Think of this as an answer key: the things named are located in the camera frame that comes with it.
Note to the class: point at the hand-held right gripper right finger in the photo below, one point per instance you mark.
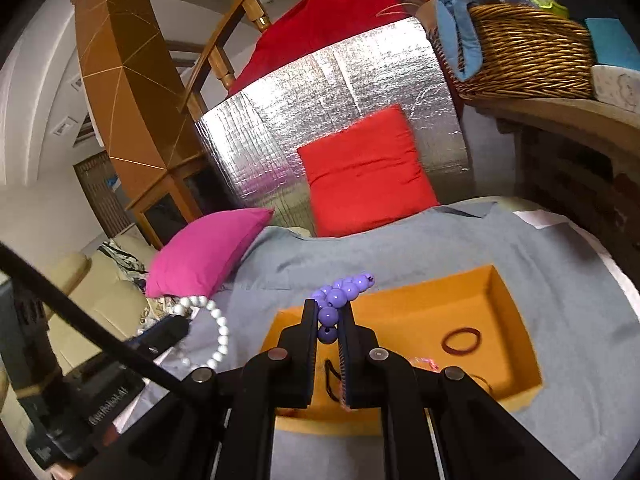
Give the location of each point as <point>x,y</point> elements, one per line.
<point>344,360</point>

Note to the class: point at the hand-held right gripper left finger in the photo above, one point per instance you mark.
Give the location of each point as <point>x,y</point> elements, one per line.
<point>312,360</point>

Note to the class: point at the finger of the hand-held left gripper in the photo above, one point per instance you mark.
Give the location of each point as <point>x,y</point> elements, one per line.
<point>165,332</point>

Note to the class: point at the orange cardboard box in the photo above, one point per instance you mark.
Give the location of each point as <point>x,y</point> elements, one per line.
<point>400,320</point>

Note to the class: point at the cream sofa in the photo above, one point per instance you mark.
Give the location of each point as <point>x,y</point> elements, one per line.
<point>100,305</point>

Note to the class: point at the patterned cloth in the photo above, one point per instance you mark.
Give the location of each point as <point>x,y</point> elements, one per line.
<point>120,260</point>

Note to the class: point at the pink cushion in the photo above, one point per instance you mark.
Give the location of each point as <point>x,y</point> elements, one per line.
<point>210,250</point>

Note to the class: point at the dark lattice door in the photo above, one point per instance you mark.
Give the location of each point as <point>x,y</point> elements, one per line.
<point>102,195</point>

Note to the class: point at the grey blanket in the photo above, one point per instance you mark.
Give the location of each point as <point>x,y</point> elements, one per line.
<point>500,260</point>

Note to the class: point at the red cushion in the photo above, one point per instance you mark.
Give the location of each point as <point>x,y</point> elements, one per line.
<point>365,175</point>

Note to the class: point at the wooden railing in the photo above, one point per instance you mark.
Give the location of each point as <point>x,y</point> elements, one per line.
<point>220,67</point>

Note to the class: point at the white bed sheet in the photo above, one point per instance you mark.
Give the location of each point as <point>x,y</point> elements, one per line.
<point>590,240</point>

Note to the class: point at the silver foil panel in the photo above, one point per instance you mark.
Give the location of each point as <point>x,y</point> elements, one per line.
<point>325,85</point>

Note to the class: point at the wooden cabinet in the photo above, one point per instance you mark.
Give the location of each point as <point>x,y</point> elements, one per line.
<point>125,60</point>

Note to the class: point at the wooden shelf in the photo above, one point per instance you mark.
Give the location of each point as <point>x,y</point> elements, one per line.
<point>550,115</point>

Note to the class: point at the blue cloth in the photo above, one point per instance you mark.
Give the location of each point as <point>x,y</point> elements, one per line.
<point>460,35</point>

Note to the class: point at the red blanket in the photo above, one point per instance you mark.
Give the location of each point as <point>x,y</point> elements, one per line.
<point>325,10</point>

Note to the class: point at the wicker basket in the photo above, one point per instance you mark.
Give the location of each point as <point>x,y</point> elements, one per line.
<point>525,55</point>

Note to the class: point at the white box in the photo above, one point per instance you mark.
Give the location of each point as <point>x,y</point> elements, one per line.
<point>617,87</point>

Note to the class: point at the teal box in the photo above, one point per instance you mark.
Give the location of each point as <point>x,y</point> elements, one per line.
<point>615,42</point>

